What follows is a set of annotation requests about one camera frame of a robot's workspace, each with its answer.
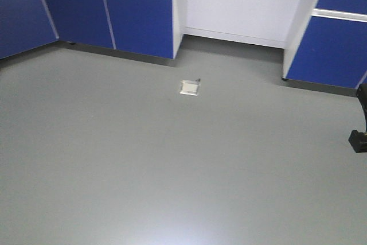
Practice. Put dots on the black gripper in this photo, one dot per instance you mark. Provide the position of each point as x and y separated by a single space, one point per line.
358 139

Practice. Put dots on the right blue cabinet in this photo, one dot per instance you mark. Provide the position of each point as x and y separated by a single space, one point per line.
327 43

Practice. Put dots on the blue cabinet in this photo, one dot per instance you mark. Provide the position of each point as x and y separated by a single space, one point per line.
146 27
327 43

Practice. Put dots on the metal floor socket box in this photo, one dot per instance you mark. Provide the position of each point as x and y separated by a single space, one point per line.
190 87

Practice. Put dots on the left blue cabinet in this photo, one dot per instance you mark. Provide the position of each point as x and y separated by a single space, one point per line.
146 27

